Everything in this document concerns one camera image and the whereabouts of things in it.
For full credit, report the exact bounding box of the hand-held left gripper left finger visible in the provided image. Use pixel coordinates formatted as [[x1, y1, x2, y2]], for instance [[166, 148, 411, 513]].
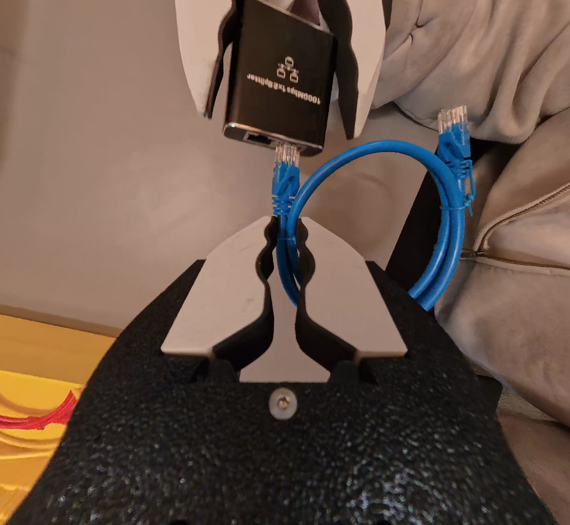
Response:
[[160, 216, 275, 359]]

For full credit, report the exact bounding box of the person's grey zip hoodie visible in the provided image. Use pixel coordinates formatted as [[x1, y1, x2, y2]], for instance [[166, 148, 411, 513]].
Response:
[[434, 109, 570, 425]]

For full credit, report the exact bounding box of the black ethernet splitter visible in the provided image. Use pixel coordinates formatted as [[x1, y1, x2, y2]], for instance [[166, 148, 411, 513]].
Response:
[[223, 0, 336, 158]]

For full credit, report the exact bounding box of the yellow plastic bin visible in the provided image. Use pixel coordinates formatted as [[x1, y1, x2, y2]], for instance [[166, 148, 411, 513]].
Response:
[[0, 313, 117, 523]]

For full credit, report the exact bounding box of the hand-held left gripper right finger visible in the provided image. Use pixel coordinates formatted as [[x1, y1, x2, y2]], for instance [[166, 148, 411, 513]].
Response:
[[295, 216, 409, 359]]

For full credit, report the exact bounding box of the red ethernet cable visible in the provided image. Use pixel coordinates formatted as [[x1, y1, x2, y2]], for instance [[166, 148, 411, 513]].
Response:
[[0, 391, 77, 431]]

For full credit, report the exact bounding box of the blue ethernet cable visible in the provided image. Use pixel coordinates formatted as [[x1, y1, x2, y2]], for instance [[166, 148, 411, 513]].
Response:
[[271, 106, 476, 313]]

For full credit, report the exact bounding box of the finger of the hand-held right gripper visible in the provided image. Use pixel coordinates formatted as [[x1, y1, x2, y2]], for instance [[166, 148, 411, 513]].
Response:
[[171, 0, 261, 120], [312, 0, 388, 140]]

